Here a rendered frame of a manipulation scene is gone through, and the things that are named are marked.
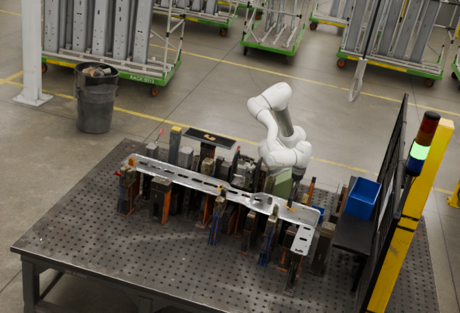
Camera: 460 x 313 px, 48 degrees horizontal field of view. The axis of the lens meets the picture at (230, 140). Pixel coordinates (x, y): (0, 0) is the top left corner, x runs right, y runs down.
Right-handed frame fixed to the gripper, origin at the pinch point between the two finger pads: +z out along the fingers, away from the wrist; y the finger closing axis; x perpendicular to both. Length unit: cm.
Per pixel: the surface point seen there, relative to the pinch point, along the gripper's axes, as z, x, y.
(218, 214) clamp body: 12.1, -40.5, 22.4
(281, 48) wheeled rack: 92, -135, -609
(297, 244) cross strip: 6.7, 12.5, 33.8
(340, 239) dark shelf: 4.0, 35.5, 19.9
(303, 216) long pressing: 7.4, 10.3, 3.9
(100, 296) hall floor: 107, -115, 33
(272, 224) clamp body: 4.6, -5.1, 25.5
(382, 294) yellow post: 6, 63, 54
